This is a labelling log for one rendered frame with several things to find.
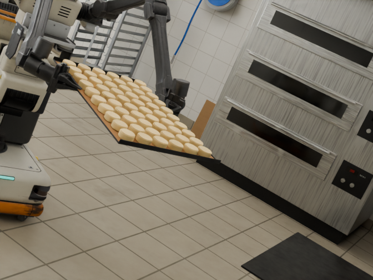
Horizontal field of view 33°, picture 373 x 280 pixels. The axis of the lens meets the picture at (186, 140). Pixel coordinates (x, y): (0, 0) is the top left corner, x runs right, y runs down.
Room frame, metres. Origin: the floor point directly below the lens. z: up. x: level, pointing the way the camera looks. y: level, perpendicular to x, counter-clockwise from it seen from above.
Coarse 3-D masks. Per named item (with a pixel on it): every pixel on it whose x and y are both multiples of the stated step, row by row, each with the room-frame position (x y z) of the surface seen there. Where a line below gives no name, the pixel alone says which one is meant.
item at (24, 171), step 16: (16, 144) 3.15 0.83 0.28; (0, 160) 2.87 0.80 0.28; (16, 160) 2.95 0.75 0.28; (32, 160) 3.04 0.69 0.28; (0, 176) 2.75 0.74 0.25; (16, 176) 2.82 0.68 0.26; (32, 176) 2.88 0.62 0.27; (48, 176) 2.95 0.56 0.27; (0, 192) 2.77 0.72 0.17; (16, 192) 2.83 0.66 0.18; (32, 192) 2.91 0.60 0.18; (0, 208) 2.79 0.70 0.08; (16, 208) 2.84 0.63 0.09; (32, 208) 2.89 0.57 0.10
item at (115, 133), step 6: (102, 84) 2.18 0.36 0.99; (78, 90) 2.00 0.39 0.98; (84, 90) 2.03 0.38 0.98; (84, 96) 1.97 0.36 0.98; (90, 102) 1.94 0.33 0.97; (96, 108) 1.91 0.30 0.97; (102, 114) 1.88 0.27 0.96; (102, 120) 1.84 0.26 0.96; (108, 126) 1.81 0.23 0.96; (114, 132) 1.79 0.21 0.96; (120, 138) 1.77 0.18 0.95; (150, 144) 1.84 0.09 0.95; (210, 156) 2.01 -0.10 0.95
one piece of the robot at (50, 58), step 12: (12, 0) 3.14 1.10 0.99; (0, 48) 2.95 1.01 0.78; (48, 60) 3.12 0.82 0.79; (0, 120) 2.98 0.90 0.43; (12, 120) 3.08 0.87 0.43; (24, 120) 3.12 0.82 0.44; (36, 120) 3.16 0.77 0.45; (0, 132) 3.05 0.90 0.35; (12, 132) 3.09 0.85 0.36; (24, 132) 3.13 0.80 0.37; (0, 144) 3.04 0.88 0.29
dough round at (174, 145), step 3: (171, 141) 1.90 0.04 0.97; (174, 141) 1.91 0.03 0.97; (177, 141) 1.92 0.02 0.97; (168, 144) 1.89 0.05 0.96; (171, 144) 1.89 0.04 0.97; (174, 144) 1.88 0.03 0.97; (177, 144) 1.89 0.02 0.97; (180, 144) 1.91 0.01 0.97; (171, 147) 1.88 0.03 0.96; (174, 147) 1.88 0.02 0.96; (177, 147) 1.88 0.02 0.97; (180, 147) 1.89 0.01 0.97; (174, 150) 1.88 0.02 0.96; (177, 150) 1.89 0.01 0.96; (180, 150) 1.89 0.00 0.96
